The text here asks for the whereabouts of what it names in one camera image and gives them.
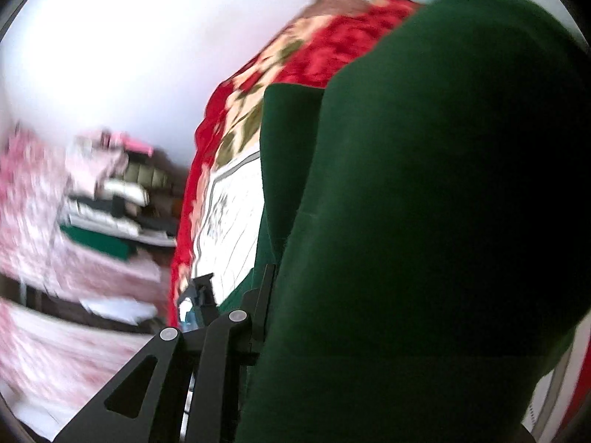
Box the dark green sweater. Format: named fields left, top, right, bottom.
left=216, top=0, right=591, bottom=443

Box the pink floral fabric cover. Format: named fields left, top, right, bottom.
left=1, top=128, right=169, bottom=440

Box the red floral plush blanket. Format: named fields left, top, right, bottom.
left=166, top=0, right=591, bottom=443

